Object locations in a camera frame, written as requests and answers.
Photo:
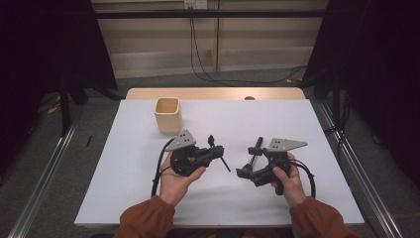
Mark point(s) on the black metal stand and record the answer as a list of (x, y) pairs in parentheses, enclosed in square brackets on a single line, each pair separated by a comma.
[(65, 109)]

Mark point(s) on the white table mat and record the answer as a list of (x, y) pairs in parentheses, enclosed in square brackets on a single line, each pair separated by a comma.
[(132, 172)]

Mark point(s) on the black curtain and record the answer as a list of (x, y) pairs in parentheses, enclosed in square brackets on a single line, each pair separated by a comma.
[(379, 49), (39, 43)]

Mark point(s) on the person's right hand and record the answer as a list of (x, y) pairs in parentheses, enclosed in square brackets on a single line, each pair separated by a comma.
[(294, 188)]

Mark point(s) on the aluminium floor rail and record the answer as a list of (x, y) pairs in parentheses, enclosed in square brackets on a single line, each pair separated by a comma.
[(43, 185), (366, 185)]

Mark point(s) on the thin black makeup pencil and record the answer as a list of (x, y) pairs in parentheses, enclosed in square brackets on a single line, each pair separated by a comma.
[(225, 164)]

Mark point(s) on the white wall socket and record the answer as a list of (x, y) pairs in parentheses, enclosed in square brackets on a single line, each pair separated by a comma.
[(196, 4)]

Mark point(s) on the beige square cup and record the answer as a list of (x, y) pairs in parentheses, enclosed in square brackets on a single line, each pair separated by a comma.
[(168, 122)]

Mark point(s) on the black horizontal bar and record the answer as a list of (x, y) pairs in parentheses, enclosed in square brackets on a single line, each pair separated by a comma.
[(247, 13)]

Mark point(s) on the person's left hand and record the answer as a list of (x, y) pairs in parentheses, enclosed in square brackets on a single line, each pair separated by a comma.
[(175, 186)]

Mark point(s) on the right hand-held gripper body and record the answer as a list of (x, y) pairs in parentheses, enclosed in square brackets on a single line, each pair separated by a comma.
[(280, 158)]

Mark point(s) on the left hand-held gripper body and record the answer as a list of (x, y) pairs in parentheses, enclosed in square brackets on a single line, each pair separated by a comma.
[(186, 160)]

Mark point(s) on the wooden table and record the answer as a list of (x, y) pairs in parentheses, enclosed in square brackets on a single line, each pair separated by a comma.
[(204, 93)]

